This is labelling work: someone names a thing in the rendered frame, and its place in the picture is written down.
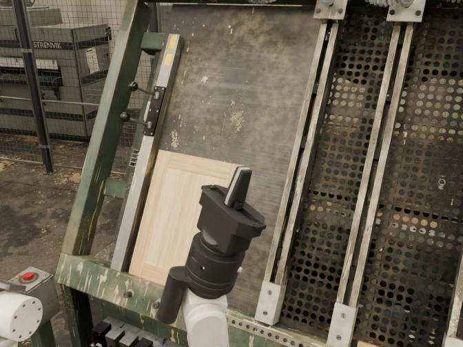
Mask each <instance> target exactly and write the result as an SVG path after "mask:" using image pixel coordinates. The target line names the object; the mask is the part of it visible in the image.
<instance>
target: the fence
mask: <svg viewBox="0 0 463 347"><path fill-rule="evenodd" d="M171 36H177V39H176V44H175V47H174V49H170V48H168V46H169V41H170V38H171ZM184 40H185V39H184V38H183V37H182V36H181V35H179V34H169V37H168V40H167V45H166V48H165V53H164V57H163V62H162V65H161V70H160V73H159V76H158V81H157V84H156V86H162V87H166V90H165V95H164V98H163V103H162V106H161V111H160V114H159V117H158V122H157V126H156V131H155V134H154V136H146V135H144V136H143V141H142V144H141V149H140V152H139V155H138V160H137V164H136V169H135V172H134V176H133V179H132V184H131V187H130V192H129V196H128V199H127V204H126V207H125V212H124V215H123V220H122V223H121V228H120V231H119V236H118V240H117V243H116V248H115V251H114V255H113V258H112V263H111V267H110V268H111V269H114V270H116V271H120V272H122V271H127V267H128V264H129V260H130V256H131V252H132V247H133V244H134V239H135V236H136V231H137V228H138V223H139V220H140V216H141V211H142V208H143V203H144V199H145V194H146V191H147V186H148V183H149V180H150V175H151V172H152V167H153V164H154V159H155V155H156V150H157V147H158V142H159V139H160V136H161V131H162V128H163V123H164V120H165V115H166V111H167V106H168V103H169V98H170V95H171V92H172V87H173V84H174V79H175V76H176V71H177V67H178V62H179V59H180V56H181V51H182V48H183V43H184ZM167 53H170V54H173V55H172V60H171V63H170V65H164V62H165V57H166V54H167Z"/></svg>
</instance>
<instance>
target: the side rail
mask: <svg viewBox="0 0 463 347"><path fill-rule="evenodd" d="M151 15H152V9H151V8H150V7H148V6H147V5H146V4H145V3H143V2H142V1H141V0H127V1H126V4H125V9H124V13H123V17H122V20H121V25H120V28H119V33H118V36H117V39H116V44H115V46H114V51H113V55H112V59H111V62H110V67H109V70H108V73H107V78H106V81H105V86H104V88H103V93H102V97H101V102H100V104H99V109H98V112H97V115H96V120H95V123H94V128H93V131H92V135H91V139H90V144H89V146H88V151H87V154H86V157H85V162H84V165H83V170H82V173H81V177H80V180H79V185H78V189H77V191H76V196H75V199H74V204H73V207H72V212H71V215H70V219H69V222H68V227H67V231H66V233H65V238H64V241H63V246H62V249H61V252H63V253H67V254H68V255H77V254H78V255H89V254H90V251H91V248H92V243H93V240H94V236H95V233H96V228H97V224H98V221H99V216H100V213H101V209H102V206H103V201H104V197H105V195H103V190H104V186H105V181H106V179H107V177H110V174H111V170H112V165H113V162H114V158H115V155H116V150H117V147H118V143H119V138H120V135H121V131H122V128H123V123H124V122H123V121H122V120H121V119H120V115H121V114H122V113H123V112H126V111H127V106H128V104H129V101H130V96H131V93H132V92H131V91H130V90H129V89H128V84H129V83H130V82H132V81H134V80H135V77H136V72H137V69H138V64H139V61H140V57H141V53H142V49H141V42H142V39H143V34H144V32H147V29H148V26H149V23H150V18H151Z"/></svg>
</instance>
